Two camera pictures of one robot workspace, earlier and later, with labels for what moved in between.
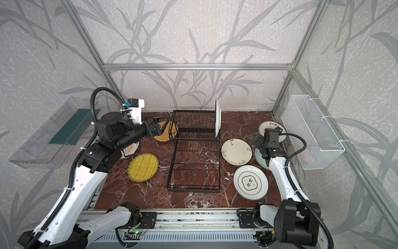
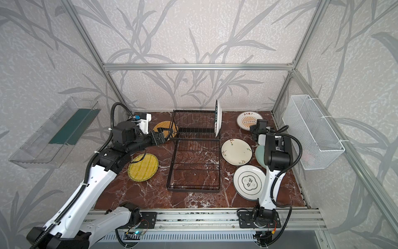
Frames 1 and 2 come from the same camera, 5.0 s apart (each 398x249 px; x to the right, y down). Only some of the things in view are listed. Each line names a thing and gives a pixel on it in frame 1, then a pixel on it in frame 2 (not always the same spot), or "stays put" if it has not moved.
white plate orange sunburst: [272, 125] to [245, 120]
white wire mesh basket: [315, 143] stays put
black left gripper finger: [159, 130] to [167, 138]
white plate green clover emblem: [251, 182] stays put
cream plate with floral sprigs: [236, 152] stays put
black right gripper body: [259, 143] to [254, 131]
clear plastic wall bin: [52, 145] stays put
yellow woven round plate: [142, 167] stays put
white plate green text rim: [217, 118] stays put
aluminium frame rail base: [176, 218] stays put
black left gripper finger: [156, 120] to [160, 129]
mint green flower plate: [260, 159] stays put
